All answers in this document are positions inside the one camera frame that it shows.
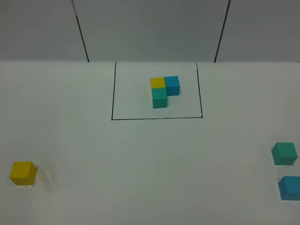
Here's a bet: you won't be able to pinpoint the green template cube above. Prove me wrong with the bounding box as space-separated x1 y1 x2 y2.
151 88 168 109

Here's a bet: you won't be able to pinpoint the yellow template cube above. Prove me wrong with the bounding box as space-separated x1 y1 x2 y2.
150 77 166 91

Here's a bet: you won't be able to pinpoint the blue template cube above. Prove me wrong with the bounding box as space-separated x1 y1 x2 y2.
164 76 180 96

